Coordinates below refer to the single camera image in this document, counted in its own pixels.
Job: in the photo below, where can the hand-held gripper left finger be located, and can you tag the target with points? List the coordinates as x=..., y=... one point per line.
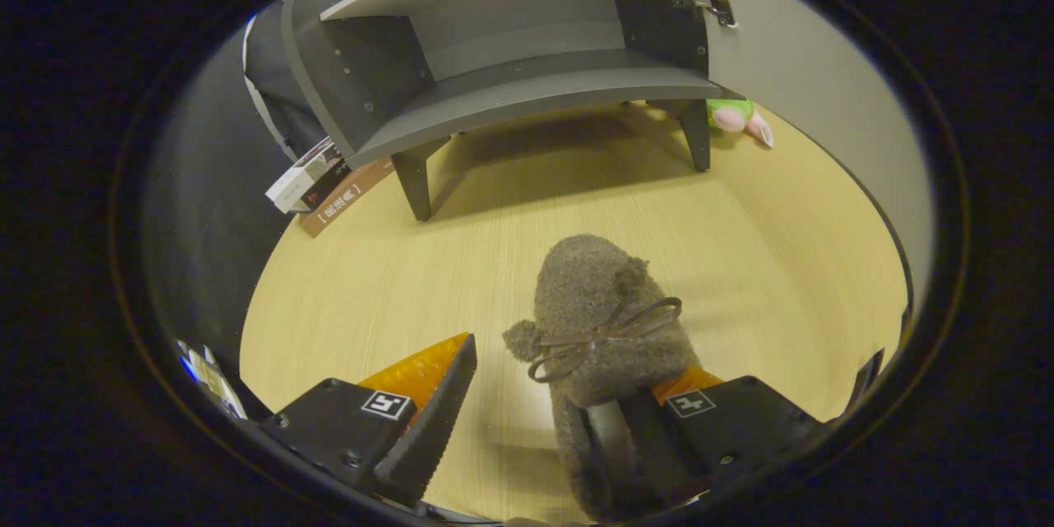
x=428, y=420

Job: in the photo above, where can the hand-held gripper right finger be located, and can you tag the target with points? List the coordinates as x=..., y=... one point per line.
x=741, y=428

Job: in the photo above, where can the brown fuzzy slipper shoe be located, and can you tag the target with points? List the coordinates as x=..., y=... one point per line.
x=593, y=288

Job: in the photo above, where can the grey shoe cabinet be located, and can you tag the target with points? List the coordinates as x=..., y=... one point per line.
x=510, y=95

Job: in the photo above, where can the metal door hinge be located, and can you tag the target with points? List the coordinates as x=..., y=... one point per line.
x=715, y=2

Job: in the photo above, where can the pile of small desk items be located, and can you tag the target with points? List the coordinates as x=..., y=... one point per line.
x=214, y=383

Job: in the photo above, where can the brown book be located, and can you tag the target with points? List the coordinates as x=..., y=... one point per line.
x=346, y=199

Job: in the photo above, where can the black backdrop cloth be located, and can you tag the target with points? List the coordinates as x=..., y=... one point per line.
x=206, y=222

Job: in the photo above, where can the green pink plush toy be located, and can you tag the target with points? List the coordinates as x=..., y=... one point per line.
x=733, y=114

